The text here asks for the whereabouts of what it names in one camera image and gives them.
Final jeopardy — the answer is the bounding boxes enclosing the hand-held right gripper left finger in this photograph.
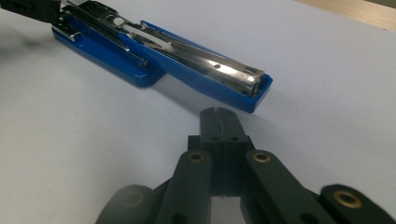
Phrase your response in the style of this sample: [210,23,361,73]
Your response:
[187,106,225,198]

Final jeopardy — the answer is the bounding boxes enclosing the white table cover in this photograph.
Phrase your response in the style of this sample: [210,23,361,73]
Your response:
[0,0,396,224]

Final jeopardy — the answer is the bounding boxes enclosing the wooden table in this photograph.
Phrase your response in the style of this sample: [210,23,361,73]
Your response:
[293,0,396,32]

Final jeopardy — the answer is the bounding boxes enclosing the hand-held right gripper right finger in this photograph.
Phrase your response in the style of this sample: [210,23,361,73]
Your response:
[218,106,255,198]

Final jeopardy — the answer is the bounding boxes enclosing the blue stapler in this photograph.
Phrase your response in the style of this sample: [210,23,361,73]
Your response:
[50,0,274,114]

